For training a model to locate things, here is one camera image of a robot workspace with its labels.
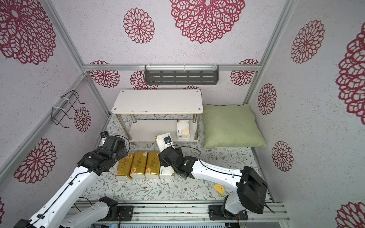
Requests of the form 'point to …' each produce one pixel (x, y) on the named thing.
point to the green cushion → (231, 126)
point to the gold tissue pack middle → (139, 165)
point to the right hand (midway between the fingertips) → (165, 151)
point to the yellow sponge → (219, 188)
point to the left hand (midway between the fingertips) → (115, 151)
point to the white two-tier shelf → (157, 114)
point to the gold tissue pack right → (153, 163)
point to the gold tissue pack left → (123, 167)
